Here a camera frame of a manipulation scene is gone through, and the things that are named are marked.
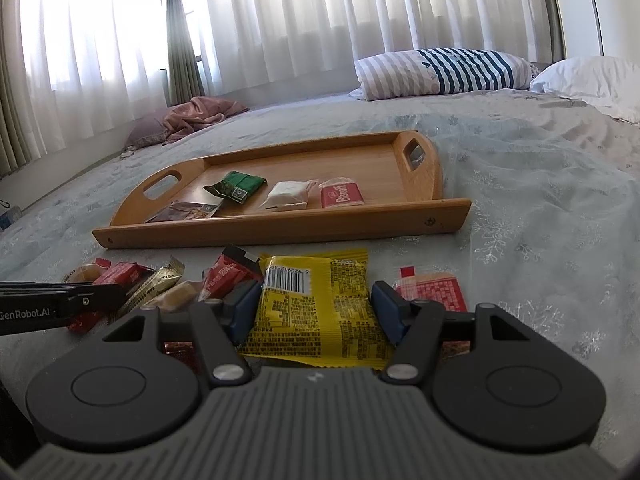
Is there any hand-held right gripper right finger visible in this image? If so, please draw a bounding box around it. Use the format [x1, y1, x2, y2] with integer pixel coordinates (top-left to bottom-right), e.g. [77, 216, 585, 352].
[371, 280, 540, 388]

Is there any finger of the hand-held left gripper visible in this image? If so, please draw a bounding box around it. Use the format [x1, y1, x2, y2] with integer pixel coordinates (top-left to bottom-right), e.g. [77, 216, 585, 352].
[0, 281, 96, 293]
[65, 284, 127, 320]

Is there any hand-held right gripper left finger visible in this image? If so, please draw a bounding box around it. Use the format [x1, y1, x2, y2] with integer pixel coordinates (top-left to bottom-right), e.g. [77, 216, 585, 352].
[101, 281, 262, 388]

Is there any red snack packet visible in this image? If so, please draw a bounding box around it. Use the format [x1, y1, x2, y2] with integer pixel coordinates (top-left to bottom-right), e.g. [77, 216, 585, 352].
[162, 340, 198, 371]
[67, 261, 157, 335]
[199, 244, 265, 303]

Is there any red gold nut packet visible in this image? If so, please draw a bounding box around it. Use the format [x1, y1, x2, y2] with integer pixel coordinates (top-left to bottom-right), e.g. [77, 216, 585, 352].
[392, 265, 472, 356]

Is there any beige gold snack packet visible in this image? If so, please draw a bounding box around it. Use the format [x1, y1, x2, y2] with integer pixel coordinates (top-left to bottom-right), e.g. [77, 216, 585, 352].
[117, 255, 187, 313]

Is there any yellow snack packet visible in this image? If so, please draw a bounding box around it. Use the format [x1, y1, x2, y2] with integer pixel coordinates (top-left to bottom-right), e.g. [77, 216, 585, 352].
[239, 249, 396, 367]

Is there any brown almond snack packet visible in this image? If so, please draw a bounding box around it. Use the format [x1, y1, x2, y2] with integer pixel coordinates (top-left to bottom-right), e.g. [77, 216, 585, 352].
[145, 195, 224, 223]

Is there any red white biscuit packet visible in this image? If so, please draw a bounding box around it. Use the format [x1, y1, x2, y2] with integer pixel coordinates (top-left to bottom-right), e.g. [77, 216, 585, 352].
[318, 176, 367, 209]

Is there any green snack packet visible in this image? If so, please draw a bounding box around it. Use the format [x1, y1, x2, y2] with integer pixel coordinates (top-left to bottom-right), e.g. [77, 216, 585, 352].
[202, 170, 266, 203]

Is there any wooden tray with handles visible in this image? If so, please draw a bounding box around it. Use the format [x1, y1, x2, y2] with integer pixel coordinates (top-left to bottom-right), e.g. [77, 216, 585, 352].
[92, 130, 472, 250]

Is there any white red-edged snack packet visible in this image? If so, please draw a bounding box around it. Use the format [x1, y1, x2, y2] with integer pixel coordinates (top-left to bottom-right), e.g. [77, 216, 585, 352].
[62, 257, 113, 283]

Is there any clear peanut candy packet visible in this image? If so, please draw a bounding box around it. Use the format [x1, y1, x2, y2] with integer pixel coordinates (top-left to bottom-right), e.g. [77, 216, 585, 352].
[142, 280, 203, 313]

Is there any grey-green drape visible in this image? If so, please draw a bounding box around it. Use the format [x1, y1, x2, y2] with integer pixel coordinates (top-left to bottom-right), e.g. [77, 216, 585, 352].
[537, 0, 568, 63]
[0, 0, 48, 177]
[159, 0, 205, 100]

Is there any sheer snowflake cloth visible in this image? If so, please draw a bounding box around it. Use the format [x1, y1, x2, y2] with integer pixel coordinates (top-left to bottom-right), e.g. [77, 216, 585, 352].
[0, 105, 640, 461]

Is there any mauve pillow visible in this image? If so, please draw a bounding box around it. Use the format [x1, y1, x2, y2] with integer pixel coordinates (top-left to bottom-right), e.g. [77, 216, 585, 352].
[122, 110, 173, 151]

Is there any pink crumpled cloth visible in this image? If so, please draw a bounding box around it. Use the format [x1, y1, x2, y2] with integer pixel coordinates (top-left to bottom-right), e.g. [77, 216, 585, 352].
[161, 96, 250, 147]

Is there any bed with grey sheet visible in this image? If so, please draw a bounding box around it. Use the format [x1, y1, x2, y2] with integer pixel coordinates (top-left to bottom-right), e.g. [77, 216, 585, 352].
[0, 85, 640, 461]

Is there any striped pillow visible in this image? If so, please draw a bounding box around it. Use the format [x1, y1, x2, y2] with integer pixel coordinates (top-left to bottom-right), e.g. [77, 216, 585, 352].
[348, 47, 538, 102]

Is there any white sheer curtain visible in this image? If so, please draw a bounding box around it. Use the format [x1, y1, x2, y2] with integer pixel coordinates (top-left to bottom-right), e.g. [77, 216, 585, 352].
[0, 0, 566, 161]

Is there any white pillow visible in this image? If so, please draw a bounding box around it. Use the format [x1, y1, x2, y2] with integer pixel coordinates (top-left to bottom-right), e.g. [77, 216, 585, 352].
[529, 56, 640, 123]

